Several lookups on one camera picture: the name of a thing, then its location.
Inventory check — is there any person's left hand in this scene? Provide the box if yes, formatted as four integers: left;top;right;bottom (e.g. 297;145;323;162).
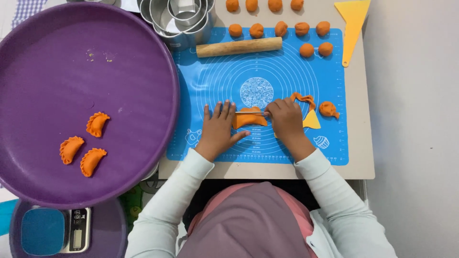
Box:
194;100;251;163

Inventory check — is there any person's right hand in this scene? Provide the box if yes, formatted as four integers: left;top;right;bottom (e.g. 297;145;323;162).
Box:
264;97;316;163

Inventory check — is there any orange dough pastry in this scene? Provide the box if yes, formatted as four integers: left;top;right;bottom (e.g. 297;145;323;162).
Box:
232;106;269;130

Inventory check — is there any orange dough scrap strip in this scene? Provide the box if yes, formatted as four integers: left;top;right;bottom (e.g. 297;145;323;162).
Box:
290;92;317;112

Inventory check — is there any small yellow plastic scraper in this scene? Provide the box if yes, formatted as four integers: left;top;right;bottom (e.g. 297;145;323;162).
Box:
274;109;322;139

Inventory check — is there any orange dough scrap lump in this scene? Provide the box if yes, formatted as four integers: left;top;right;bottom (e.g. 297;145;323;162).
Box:
318;101;340;120

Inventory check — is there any blue silicone baking mat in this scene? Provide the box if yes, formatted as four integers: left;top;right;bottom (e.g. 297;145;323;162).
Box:
166;27;350;166

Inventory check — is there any wooden rolling pin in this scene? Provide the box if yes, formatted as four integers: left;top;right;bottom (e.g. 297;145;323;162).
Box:
196;37;283;59

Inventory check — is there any group of orange dough balls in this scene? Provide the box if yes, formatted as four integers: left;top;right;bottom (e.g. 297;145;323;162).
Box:
225;0;334;59

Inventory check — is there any large steel flower cutter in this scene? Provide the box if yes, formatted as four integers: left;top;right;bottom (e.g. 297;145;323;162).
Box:
139;0;217;51

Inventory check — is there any large yellow plastic scraper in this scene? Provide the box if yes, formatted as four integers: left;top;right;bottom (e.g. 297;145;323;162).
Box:
334;0;372;68

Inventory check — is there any mauve headscarf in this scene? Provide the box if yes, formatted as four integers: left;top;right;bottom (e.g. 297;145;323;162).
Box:
177;181;313;258

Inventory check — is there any medium steel flower cutter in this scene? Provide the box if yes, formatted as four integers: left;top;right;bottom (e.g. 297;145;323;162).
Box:
149;0;209;34

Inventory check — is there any green patterned floor mat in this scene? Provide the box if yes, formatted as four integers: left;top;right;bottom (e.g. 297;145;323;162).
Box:
119;178;163;231

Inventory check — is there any orange crimped pastry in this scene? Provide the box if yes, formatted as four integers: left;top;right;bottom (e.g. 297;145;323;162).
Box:
86;111;110;138
80;148;108;177
59;136;85;165

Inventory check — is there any large purple round tray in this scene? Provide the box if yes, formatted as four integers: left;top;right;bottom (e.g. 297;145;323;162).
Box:
0;2;180;210

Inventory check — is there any small purple round tray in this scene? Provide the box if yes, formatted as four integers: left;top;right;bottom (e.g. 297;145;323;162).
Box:
9;198;128;258

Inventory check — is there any blue digital kitchen scale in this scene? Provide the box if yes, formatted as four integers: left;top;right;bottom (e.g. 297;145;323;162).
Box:
20;207;92;256

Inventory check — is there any blue checked cloth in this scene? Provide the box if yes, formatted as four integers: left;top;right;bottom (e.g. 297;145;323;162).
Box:
11;0;49;29

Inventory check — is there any teal plastic object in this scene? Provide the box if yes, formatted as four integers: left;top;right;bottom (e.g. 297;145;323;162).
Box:
0;199;19;237

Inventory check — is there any small steel cutter ring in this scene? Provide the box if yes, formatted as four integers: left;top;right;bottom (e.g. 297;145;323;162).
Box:
168;0;201;26

